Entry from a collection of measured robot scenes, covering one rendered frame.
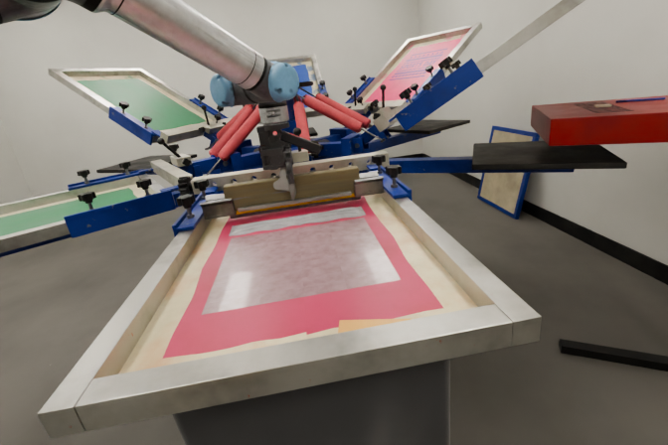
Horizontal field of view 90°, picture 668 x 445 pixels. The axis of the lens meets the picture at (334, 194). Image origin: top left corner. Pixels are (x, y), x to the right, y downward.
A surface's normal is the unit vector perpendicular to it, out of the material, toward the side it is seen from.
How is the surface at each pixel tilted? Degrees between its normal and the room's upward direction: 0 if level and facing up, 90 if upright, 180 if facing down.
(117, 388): 0
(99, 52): 90
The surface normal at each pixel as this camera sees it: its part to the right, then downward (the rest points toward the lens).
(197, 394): 0.13, 0.29
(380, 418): 0.38, 0.35
